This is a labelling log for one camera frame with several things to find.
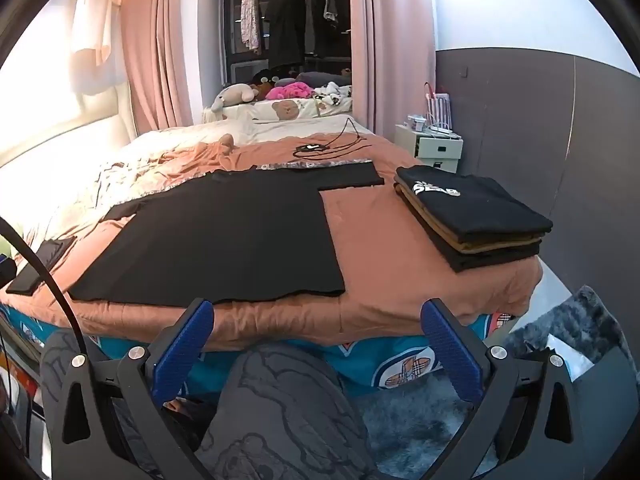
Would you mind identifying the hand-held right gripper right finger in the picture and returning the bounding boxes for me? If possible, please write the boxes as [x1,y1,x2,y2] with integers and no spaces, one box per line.
[419,298,597,480]

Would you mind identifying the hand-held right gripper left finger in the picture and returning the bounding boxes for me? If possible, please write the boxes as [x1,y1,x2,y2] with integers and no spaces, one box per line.
[40,297,217,480]

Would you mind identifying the black shirt with floral trim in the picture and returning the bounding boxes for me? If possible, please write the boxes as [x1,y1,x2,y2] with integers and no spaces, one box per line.
[67,157,386,307]

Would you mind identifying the black flat cloth piece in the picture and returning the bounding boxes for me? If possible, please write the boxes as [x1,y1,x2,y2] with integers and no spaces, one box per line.
[6,236,77,295]

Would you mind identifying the grey shaggy rug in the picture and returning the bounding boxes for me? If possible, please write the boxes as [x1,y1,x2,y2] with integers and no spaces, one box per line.
[345,285,637,480]

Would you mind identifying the orange fleece blanket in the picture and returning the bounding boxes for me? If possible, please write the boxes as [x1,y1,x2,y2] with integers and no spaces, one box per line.
[0,135,544,356]

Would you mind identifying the tan folded garment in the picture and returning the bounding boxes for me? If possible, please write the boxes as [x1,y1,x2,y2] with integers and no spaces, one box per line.
[397,187,543,257]

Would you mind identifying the person's grey printed pants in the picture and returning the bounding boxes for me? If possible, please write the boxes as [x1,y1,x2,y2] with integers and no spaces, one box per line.
[40,329,372,480]

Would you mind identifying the dark brown folded garment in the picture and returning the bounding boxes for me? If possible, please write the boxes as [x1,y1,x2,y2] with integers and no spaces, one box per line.
[395,182,543,248]

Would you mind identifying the black folded shirt white print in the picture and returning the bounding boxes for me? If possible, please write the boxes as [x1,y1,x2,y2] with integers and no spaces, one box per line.
[394,165,554,242]

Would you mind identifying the cream white duvet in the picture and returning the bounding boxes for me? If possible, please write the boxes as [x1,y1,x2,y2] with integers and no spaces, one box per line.
[20,114,373,246]

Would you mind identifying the striped gift bag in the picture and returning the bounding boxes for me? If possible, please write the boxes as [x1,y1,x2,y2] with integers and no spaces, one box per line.
[424,82,454,132]

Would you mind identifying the white plush toy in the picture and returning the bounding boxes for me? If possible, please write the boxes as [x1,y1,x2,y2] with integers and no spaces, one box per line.
[209,83,259,114]

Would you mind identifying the white pillow with bear print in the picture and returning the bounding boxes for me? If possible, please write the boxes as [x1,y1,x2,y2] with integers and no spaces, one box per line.
[222,98,322,123]

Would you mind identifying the white sheer curtain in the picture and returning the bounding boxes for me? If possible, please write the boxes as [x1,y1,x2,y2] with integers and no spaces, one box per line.
[69,0,127,97]

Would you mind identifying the brown plush bear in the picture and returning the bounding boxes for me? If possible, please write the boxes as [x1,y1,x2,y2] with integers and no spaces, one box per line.
[249,72,281,102]

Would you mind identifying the pink curtain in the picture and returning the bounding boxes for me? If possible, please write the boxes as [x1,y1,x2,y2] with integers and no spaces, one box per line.
[347,0,437,137]
[119,0,204,135]

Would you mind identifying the bright pink cloth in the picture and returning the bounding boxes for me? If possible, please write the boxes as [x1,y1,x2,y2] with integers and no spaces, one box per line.
[266,81,317,102]

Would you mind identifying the hanging floral garment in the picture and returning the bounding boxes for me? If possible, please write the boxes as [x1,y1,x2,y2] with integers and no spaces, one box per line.
[239,0,264,57]

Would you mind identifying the hanging black coat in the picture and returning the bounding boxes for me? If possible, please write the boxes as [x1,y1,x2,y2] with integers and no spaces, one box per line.
[263,0,307,72]

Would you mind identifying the hanging grey garment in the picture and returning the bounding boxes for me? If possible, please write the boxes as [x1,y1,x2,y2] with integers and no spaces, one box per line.
[321,0,352,37]

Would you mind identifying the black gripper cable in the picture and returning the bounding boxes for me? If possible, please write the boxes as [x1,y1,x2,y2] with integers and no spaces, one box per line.
[0,217,87,359]

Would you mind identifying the black cable with small device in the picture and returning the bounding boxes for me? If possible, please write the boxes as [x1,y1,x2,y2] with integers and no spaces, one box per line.
[291,115,374,159]

